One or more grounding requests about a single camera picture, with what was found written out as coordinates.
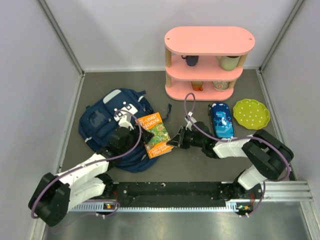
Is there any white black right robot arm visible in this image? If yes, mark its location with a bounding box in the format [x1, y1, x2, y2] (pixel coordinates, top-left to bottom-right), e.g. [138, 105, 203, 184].
[166, 121, 294, 200]

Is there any dark blue mug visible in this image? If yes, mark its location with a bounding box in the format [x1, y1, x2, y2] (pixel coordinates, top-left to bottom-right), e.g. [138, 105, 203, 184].
[181, 55, 199, 67]

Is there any patterned flower-shaped bowl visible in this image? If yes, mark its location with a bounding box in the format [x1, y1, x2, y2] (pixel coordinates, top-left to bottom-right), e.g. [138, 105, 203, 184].
[212, 81, 230, 91]

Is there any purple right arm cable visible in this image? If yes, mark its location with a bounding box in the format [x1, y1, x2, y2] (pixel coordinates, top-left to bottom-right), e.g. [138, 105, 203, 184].
[183, 92, 292, 218]

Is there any navy blue backpack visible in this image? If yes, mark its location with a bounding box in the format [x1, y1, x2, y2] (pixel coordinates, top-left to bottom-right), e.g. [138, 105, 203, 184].
[78, 88, 159, 173]

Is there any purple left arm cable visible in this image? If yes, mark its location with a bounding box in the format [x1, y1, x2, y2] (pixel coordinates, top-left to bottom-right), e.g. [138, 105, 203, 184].
[30, 109, 143, 219]

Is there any aluminium frame rail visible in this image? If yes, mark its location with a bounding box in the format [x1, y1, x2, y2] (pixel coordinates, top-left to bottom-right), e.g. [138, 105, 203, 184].
[39, 181, 314, 213]

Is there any pale green mug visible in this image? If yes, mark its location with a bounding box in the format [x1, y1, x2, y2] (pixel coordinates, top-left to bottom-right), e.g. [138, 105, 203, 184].
[216, 56, 240, 71]

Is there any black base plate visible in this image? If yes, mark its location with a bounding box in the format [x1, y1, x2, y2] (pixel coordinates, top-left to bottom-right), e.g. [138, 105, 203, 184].
[97, 181, 262, 208]

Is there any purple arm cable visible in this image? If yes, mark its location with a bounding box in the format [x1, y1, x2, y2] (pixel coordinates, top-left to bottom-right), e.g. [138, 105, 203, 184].
[183, 92, 292, 218]
[30, 109, 143, 219]

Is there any green polka dot plate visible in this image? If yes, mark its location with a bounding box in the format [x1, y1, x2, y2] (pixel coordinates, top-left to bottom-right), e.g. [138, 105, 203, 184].
[233, 98, 271, 130]

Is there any blue dinosaur pencil case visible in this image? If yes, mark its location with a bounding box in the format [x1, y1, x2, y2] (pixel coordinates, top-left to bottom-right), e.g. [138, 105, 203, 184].
[208, 102, 235, 139]

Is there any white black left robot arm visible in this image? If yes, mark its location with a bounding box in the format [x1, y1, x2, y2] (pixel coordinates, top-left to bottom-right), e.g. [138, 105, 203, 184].
[28, 126, 154, 227]

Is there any orange cup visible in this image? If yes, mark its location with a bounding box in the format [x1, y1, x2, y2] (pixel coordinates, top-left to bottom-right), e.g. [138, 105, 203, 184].
[191, 81, 204, 91]

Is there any orange Treehouse book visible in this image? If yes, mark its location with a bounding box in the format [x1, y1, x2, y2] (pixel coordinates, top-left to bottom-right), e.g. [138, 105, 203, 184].
[136, 112, 173, 159]

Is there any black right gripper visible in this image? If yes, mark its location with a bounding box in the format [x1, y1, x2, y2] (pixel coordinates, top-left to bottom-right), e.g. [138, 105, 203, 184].
[167, 126, 205, 150]

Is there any pink three-tier shelf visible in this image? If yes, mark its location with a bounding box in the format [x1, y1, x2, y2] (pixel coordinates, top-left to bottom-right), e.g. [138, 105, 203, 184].
[164, 26, 255, 101]

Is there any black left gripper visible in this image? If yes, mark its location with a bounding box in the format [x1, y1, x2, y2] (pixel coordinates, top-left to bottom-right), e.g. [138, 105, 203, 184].
[120, 123, 154, 155]

